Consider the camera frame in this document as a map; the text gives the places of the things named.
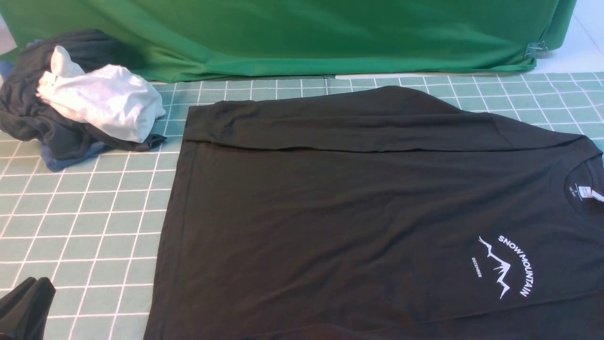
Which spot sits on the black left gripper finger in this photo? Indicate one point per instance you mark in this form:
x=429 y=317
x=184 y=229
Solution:
x=24 y=310

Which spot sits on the dark gray crumpled garment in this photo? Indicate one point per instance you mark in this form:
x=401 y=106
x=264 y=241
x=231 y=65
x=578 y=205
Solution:
x=92 y=49

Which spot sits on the green checkered table mat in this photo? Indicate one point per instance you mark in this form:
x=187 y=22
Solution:
x=93 y=228

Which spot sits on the blue crumpled garment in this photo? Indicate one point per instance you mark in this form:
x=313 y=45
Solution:
x=26 y=117

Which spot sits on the green backdrop cloth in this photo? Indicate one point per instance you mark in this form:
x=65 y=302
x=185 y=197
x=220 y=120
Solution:
x=187 y=40

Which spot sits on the dark gray long-sleeved shirt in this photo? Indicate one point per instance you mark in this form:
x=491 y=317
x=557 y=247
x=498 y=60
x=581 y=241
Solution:
x=383 y=214

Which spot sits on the white crumpled garment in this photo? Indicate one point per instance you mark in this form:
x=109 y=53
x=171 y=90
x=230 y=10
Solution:
x=112 y=99

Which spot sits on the silver binder clip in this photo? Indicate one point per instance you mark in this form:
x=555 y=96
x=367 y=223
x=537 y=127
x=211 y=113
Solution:
x=536 y=50

